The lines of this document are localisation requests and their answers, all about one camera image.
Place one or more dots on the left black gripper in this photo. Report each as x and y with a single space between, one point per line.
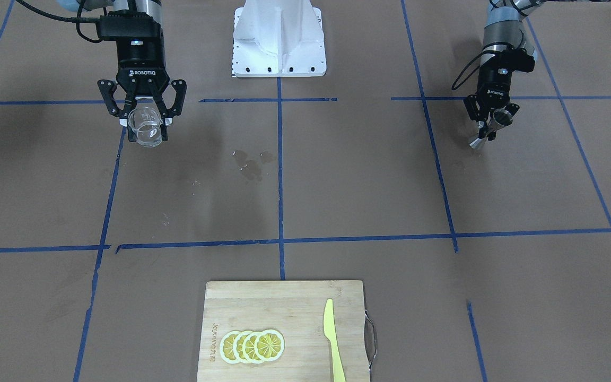
492 80

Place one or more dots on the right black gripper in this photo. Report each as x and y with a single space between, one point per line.
141 62

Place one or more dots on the steel double jigger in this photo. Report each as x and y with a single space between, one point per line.
497 119

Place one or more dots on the small glass beaker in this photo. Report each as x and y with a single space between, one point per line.
145 126

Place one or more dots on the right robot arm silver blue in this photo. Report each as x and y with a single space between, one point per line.
171 102

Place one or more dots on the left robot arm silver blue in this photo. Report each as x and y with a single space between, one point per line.
504 28

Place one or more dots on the yellow plastic knife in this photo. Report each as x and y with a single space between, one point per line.
330 334

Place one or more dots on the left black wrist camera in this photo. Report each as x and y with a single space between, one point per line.
509 61

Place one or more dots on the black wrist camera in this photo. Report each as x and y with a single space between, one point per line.
509 61
139 26

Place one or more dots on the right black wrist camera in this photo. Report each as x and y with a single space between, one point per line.
139 26

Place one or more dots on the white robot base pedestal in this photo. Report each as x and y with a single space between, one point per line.
278 39

